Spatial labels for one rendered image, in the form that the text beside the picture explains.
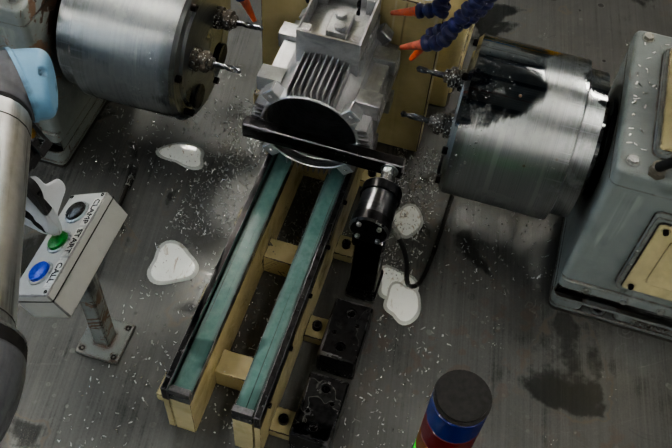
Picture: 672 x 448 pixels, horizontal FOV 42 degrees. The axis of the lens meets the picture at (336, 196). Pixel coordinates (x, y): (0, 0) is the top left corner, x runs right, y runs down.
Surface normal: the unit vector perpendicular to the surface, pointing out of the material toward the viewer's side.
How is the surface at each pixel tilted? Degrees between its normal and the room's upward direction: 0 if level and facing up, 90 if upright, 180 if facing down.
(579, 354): 0
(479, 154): 66
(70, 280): 60
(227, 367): 0
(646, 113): 0
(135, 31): 47
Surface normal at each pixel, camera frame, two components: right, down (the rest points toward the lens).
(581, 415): 0.05, -0.59
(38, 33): 0.96, 0.26
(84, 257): 0.86, -0.06
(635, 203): -0.29, 0.76
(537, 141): -0.18, 0.15
